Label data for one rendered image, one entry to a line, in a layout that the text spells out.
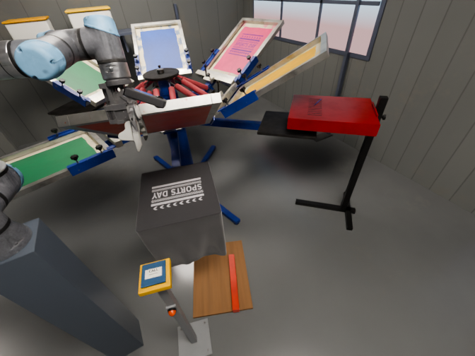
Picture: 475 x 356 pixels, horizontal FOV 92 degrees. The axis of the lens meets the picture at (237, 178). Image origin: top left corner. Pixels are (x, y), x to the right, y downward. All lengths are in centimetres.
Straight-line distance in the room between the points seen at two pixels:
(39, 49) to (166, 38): 271
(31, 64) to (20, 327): 220
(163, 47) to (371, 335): 336
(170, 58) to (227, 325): 274
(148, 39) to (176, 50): 36
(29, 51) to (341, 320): 209
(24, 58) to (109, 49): 19
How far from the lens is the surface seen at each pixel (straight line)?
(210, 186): 139
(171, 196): 139
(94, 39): 78
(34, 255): 112
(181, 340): 199
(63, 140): 240
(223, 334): 195
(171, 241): 137
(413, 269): 250
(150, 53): 318
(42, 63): 67
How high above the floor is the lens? 188
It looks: 41 degrees down
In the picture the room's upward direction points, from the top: 4 degrees counter-clockwise
